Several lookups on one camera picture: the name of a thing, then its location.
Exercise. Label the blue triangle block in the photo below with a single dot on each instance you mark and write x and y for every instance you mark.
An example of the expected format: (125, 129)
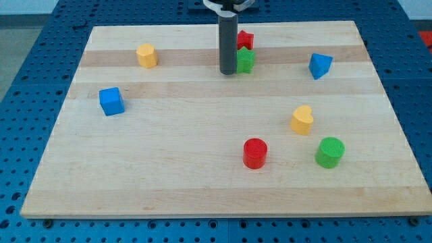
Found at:
(319, 65)

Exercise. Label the red cylinder block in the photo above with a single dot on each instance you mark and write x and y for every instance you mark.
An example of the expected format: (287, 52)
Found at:
(254, 153)

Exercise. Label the yellow hexagon block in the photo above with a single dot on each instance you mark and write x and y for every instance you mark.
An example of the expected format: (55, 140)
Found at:
(147, 55)

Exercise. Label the wooden board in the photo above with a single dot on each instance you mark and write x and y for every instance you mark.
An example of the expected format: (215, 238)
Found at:
(176, 151)

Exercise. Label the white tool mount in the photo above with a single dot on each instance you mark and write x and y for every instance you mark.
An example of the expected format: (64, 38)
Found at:
(227, 8)

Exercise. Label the yellow heart block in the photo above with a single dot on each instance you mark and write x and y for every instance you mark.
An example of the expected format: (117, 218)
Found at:
(302, 120)

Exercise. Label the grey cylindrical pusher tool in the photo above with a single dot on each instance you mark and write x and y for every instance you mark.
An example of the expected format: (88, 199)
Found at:
(228, 44)

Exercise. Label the green star block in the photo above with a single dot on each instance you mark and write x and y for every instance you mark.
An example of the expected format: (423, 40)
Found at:
(245, 60)

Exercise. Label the blue cube block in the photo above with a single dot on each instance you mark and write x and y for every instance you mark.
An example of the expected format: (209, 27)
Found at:
(111, 101)

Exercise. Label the green cylinder block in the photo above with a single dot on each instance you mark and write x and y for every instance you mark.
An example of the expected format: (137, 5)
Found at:
(329, 152)

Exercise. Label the red star block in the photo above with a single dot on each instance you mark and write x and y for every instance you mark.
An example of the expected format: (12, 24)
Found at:
(245, 39)

